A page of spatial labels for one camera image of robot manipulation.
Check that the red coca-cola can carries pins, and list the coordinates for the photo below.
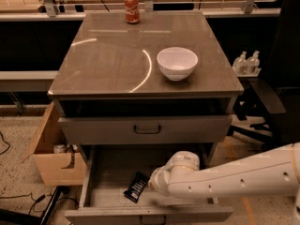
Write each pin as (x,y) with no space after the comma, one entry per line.
(132,11)

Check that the open grey middle drawer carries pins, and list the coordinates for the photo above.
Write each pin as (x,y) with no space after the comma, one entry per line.
(109,174)

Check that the black office chair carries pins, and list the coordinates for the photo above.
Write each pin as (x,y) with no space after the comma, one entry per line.
(276,91)

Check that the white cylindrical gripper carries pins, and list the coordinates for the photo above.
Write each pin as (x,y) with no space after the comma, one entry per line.
(155,178)

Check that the closed grey top drawer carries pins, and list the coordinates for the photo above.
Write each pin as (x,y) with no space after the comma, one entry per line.
(145,130)

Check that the grey metal drawer cabinet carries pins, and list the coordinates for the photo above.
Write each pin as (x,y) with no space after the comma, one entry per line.
(111,70)

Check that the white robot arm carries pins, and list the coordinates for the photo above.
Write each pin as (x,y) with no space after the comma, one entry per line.
(271,173)

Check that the right clear sanitizer bottle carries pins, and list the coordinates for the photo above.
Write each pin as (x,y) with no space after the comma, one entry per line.
(253,62)

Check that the brown cardboard box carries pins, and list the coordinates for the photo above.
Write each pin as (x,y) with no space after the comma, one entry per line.
(56,169)

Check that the white ceramic bowl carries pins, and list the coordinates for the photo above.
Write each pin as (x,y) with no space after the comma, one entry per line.
(177,63)

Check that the white jar in box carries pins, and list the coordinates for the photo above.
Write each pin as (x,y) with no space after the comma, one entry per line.
(58,149)

